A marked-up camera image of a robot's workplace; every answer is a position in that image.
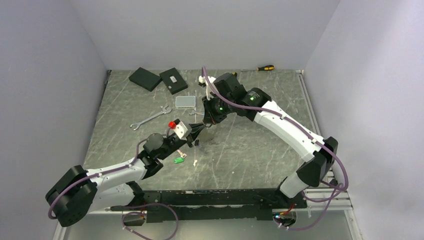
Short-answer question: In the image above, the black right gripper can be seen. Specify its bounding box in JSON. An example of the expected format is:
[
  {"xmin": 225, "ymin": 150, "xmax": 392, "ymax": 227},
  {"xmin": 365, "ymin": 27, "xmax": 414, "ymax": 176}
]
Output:
[{"xmin": 202, "ymin": 91, "xmax": 235, "ymax": 125}]

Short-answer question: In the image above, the key with green tag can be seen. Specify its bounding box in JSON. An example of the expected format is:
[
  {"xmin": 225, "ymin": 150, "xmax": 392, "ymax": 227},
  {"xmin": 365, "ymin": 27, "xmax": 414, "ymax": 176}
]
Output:
[{"xmin": 173, "ymin": 149, "xmax": 187, "ymax": 164}]

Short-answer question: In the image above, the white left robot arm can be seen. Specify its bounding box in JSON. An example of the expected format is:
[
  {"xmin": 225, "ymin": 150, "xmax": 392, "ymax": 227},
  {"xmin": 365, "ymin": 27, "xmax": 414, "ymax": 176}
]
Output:
[{"xmin": 45, "ymin": 119, "xmax": 206, "ymax": 227}]

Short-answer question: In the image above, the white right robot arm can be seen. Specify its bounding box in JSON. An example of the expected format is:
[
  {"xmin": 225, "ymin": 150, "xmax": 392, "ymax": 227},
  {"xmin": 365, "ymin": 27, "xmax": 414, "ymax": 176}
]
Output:
[{"xmin": 198, "ymin": 73, "xmax": 338, "ymax": 208}]

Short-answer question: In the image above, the small silver wrench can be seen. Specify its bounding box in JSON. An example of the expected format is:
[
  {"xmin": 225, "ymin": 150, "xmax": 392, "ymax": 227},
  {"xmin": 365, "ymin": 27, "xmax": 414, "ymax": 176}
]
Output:
[{"xmin": 188, "ymin": 109, "xmax": 205, "ymax": 116}]

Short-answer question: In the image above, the black box with label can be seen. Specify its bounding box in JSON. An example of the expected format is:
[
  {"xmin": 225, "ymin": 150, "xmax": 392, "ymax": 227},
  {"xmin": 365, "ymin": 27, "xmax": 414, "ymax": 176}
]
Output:
[{"xmin": 159, "ymin": 67, "xmax": 188, "ymax": 95}]

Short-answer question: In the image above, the large silver wrench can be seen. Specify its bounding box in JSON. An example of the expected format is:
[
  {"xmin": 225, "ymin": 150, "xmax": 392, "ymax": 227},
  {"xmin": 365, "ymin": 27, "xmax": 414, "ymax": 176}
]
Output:
[{"xmin": 129, "ymin": 105, "xmax": 173, "ymax": 131}]

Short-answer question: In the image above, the black flat box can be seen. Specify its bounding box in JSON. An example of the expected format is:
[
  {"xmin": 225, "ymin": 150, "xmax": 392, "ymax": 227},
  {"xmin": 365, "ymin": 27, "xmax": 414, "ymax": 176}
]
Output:
[{"xmin": 128, "ymin": 67, "xmax": 162, "ymax": 92}]

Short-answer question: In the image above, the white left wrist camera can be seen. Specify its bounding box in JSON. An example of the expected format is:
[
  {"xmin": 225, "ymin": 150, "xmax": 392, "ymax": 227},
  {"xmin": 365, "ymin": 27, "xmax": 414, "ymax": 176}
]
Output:
[{"xmin": 173, "ymin": 121, "xmax": 191, "ymax": 140}]

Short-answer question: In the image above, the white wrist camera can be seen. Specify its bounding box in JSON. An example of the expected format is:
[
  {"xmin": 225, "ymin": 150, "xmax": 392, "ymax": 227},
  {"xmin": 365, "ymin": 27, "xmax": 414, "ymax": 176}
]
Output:
[
  {"xmin": 198, "ymin": 75, "xmax": 213, "ymax": 101},
  {"xmin": 173, "ymin": 121, "xmax": 191, "ymax": 140}
]

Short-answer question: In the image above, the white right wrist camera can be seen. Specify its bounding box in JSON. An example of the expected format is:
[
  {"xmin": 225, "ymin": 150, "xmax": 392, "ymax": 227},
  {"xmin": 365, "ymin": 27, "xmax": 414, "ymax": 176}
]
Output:
[{"xmin": 198, "ymin": 75, "xmax": 213, "ymax": 101}]

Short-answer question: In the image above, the white network switch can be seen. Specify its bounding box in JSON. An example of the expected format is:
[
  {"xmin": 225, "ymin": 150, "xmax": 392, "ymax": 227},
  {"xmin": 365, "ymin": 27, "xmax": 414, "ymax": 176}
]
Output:
[{"xmin": 175, "ymin": 95, "xmax": 196, "ymax": 109}]

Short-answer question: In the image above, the orange black screwdriver at wall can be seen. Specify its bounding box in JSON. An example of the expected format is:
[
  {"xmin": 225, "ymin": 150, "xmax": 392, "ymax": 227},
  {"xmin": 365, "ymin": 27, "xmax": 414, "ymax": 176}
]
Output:
[{"xmin": 242, "ymin": 65, "xmax": 275, "ymax": 72}]

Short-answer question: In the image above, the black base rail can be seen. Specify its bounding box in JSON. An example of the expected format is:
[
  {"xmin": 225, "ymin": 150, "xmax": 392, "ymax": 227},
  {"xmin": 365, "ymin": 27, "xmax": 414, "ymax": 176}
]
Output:
[{"xmin": 110, "ymin": 188, "xmax": 307, "ymax": 223}]

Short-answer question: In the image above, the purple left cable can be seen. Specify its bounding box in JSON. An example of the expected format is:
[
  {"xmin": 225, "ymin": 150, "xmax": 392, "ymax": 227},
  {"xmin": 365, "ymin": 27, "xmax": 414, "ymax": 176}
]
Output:
[{"xmin": 121, "ymin": 202, "xmax": 180, "ymax": 240}]

